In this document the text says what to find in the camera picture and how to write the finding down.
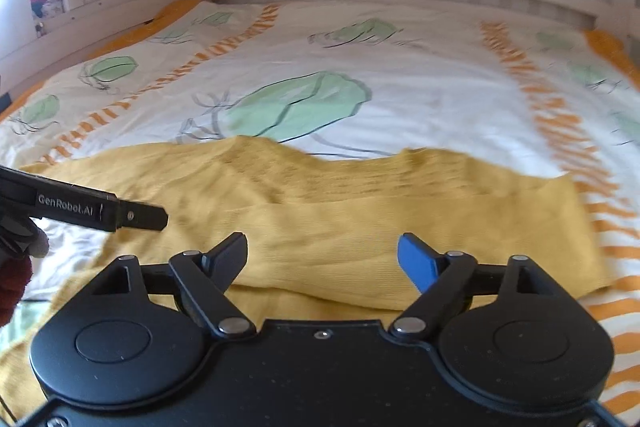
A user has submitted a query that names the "white leaf-print duvet cover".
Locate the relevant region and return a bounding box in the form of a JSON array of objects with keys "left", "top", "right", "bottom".
[{"left": 1, "top": 0, "right": 639, "bottom": 423}]

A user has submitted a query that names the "mustard yellow knit sweater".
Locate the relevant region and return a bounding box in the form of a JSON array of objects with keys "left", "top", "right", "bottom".
[{"left": 0, "top": 135, "right": 614, "bottom": 423}]

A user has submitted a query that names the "hand in dark glove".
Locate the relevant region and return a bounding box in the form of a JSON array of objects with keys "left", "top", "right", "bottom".
[{"left": 1, "top": 212, "right": 49, "bottom": 326}]

